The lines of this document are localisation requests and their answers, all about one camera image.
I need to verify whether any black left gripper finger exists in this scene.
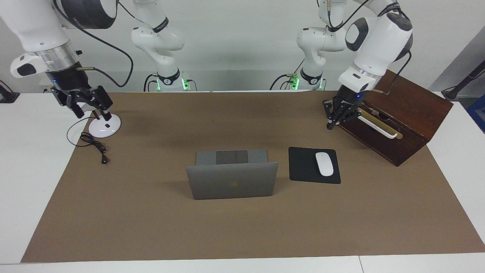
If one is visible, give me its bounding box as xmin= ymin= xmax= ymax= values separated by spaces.
xmin=340 ymin=108 xmax=362 ymax=124
xmin=323 ymin=99 xmax=341 ymax=130

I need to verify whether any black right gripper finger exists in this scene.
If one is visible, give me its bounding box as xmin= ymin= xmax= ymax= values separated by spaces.
xmin=50 ymin=86 xmax=91 ymax=119
xmin=88 ymin=85 xmax=113 ymax=122

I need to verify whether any silver grey laptop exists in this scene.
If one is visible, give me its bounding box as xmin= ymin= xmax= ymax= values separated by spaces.
xmin=186 ymin=149 xmax=279 ymax=200

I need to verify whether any white desk lamp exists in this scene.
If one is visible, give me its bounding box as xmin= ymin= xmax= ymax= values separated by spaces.
xmin=81 ymin=102 xmax=122 ymax=139

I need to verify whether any white computer mouse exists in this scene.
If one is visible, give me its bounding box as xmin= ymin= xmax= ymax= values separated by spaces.
xmin=315 ymin=152 xmax=334 ymax=177

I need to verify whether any black mouse pad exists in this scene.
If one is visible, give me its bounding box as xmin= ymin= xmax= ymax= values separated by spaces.
xmin=288 ymin=147 xmax=341 ymax=185

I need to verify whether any small black stand foot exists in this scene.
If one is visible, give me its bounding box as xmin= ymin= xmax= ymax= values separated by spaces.
xmin=0 ymin=80 xmax=20 ymax=104

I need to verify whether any dark brown wooden box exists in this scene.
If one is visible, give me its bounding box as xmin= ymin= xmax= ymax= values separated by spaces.
xmin=330 ymin=68 xmax=454 ymax=167

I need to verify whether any black stand with pole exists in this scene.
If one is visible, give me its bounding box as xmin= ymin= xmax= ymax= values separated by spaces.
xmin=441 ymin=61 xmax=485 ymax=101

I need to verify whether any blue crate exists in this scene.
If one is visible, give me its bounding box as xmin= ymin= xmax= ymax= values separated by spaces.
xmin=467 ymin=94 xmax=485 ymax=134

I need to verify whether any brown table mat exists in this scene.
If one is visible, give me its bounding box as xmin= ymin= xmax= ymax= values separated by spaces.
xmin=21 ymin=91 xmax=485 ymax=263

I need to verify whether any white box handle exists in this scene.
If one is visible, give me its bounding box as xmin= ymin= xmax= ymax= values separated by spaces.
xmin=357 ymin=112 xmax=398 ymax=139

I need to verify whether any black right arm base cable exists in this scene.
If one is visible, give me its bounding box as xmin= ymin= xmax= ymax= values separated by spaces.
xmin=143 ymin=73 xmax=160 ymax=92

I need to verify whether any black arm base cable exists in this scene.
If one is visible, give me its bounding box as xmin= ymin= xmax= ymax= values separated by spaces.
xmin=143 ymin=73 xmax=160 ymax=92
xmin=270 ymin=73 xmax=300 ymax=91

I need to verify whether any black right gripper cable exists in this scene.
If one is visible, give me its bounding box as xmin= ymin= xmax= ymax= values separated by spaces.
xmin=53 ymin=0 xmax=134 ymax=88

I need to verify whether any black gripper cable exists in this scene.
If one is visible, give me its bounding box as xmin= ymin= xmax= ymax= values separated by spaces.
xmin=53 ymin=0 xmax=134 ymax=88
xmin=318 ymin=0 xmax=413 ymax=94

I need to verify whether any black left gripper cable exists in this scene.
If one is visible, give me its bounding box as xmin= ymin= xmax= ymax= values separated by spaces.
xmin=318 ymin=0 xmax=413 ymax=94

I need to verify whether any brass handle plate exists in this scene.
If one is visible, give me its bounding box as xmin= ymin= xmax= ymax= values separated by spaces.
xmin=358 ymin=107 xmax=403 ymax=140

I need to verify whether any black lamp power cable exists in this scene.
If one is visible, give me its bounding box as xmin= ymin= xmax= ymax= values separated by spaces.
xmin=67 ymin=116 xmax=109 ymax=165

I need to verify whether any black left arm base cable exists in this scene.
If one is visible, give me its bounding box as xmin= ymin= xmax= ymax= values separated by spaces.
xmin=270 ymin=73 xmax=300 ymax=91

